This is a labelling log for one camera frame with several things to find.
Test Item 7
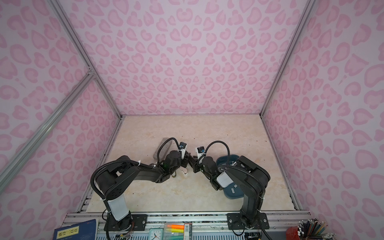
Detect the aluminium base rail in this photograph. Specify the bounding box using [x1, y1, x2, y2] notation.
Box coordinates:
[61, 211, 311, 240]

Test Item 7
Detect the teal alarm clock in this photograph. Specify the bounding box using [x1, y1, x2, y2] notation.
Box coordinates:
[148, 228, 164, 240]

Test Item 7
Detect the blue book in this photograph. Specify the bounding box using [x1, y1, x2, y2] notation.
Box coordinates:
[53, 219, 99, 240]

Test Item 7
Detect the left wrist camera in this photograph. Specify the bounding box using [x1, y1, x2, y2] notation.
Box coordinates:
[178, 142, 187, 160]

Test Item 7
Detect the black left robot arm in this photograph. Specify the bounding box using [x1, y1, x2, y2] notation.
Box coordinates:
[90, 138, 199, 234]

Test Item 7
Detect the grey stone block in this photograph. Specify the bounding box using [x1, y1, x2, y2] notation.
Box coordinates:
[153, 138, 173, 162]

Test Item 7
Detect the highlighter pen set box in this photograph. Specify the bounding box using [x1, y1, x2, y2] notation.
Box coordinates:
[164, 223, 193, 240]

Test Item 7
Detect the teal plastic tray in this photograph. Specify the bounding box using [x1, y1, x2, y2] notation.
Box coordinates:
[216, 156, 244, 200]

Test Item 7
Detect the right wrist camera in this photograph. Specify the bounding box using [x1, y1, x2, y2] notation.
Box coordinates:
[196, 146, 206, 160]

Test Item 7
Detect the pink mini stapler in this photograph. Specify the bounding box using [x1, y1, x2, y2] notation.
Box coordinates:
[180, 167, 188, 176]

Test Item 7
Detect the pencil holder with pencils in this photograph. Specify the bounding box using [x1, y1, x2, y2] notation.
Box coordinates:
[286, 218, 336, 240]

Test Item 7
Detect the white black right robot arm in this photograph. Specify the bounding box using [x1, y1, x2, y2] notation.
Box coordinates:
[188, 141, 271, 229]

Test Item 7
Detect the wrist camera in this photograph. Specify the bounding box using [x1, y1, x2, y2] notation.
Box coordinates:
[196, 146, 206, 160]
[178, 142, 187, 160]

